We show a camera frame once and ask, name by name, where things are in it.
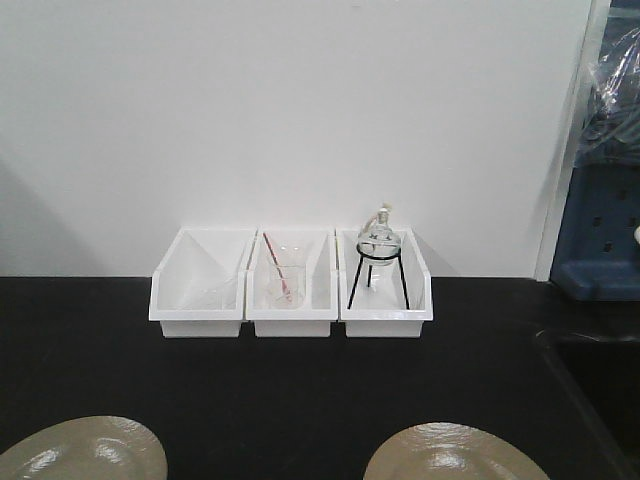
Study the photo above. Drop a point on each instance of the beige plate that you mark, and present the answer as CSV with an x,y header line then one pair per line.
x,y
93,447
445,450

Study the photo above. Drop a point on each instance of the glass beaker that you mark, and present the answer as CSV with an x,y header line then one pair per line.
x,y
292,262

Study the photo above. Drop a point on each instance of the black tripod stand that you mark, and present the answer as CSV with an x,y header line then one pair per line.
x,y
402,285

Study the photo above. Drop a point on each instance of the white bin middle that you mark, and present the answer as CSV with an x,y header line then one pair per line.
x,y
319,309

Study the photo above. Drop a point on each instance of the white bin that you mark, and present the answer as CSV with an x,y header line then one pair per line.
x,y
198,288
379,310
319,309

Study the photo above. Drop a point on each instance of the glass alcohol lamp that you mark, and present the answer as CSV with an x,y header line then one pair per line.
x,y
377,241

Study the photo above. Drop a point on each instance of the red glass stirring rod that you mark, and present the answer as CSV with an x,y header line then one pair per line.
x,y
285,290

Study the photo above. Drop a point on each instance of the white bin right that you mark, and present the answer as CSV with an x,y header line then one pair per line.
x,y
379,310

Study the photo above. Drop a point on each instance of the white bin left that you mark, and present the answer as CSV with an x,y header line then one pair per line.
x,y
198,288

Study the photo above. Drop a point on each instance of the blue-grey drying pegboard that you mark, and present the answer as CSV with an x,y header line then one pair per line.
x,y
596,256

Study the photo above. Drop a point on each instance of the black lab sink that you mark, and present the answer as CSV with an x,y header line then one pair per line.
x,y
600,373

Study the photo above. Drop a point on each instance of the plastic bag of pegs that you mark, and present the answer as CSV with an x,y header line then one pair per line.
x,y
611,130

